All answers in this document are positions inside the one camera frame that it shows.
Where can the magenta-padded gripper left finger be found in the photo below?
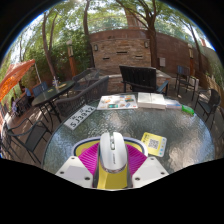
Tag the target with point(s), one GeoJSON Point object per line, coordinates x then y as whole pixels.
{"type": "Point", "coordinates": [75, 169]}

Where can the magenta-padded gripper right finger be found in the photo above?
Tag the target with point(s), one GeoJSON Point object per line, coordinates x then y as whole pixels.
{"type": "Point", "coordinates": [150, 168]}

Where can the yellow code card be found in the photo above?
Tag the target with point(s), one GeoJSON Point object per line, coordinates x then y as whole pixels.
{"type": "Point", "coordinates": [154, 144]}

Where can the white number plate sign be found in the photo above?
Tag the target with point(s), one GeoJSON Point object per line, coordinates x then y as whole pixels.
{"type": "Point", "coordinates": [80, 117]}

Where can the dark metal patio chair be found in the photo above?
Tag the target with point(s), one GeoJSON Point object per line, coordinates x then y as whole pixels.
{"type": "Point", "coordinates": [33, 136]}

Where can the white and blue box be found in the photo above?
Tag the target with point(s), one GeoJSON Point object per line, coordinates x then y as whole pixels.
{"type": "Point", "coordinates": [173, 104]}

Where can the green wipes packet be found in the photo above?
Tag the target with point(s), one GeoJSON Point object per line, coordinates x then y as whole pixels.
{"type": "Point", "coordinates": [187, 110]}

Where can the dark wicker armchair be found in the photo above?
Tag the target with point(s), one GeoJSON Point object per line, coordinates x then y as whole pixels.
{"type": "Point", "coordinates": [83, 96]}
{"type": "Point", "coordinates": [88, 75]}

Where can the colourful printed leaflet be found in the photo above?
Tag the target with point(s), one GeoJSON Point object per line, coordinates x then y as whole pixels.
{"type": "Point", "coordinates": [116, 102]}

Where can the dark round patio table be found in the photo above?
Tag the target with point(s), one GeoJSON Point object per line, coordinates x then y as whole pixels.
{"type": "Point", "coordinates": [53, 93]}

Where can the blue patio chair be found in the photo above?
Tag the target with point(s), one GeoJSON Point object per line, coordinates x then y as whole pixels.
{"type": "Point", "coordinates": [40, 89]}

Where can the person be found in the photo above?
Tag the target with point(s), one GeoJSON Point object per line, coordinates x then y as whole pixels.
{"type": "Point", "coordinates": [27, 92]}

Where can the low stone ledge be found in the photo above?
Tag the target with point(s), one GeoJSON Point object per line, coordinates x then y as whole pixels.
{"type": "Point", "coordinates": [115, 83]}

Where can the black slatted wooden chair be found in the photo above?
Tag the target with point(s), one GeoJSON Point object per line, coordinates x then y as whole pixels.
{"type": "Point", "coordinates": [140, 76]}

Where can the dark slatted metal chair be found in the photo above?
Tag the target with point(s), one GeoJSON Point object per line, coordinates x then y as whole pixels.
{"type": "Point", "coordinates": [183, 71]}

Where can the orange patio umbrella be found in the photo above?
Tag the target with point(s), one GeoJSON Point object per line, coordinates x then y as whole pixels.
{"type": "Point", "coordinates": [15, 78]}

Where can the large forked tree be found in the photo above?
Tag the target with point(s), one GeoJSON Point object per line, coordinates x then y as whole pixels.
{"type": "Point", "coordinates": [152, 43]}

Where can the thin leaning tree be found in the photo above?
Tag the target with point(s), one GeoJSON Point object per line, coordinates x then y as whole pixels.
{"type": "Point", "coordinates": [87, 33]}

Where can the grey wall utility box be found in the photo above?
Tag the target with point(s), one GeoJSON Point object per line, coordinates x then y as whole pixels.
{"type": "Point", "coordinates": [162, 62]}

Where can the orange lamp post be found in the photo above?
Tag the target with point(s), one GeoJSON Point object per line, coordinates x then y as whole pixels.
{"type": "Point", "coordinates": [71, 58]}
{"type": "Point", "coordinates": [191, 60]}

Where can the wall lantern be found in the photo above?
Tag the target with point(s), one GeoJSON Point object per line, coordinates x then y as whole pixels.
{"type": "Point", "coordinates": [95, 47]}
{"type": "Point", "coordinates": [146, 44]}

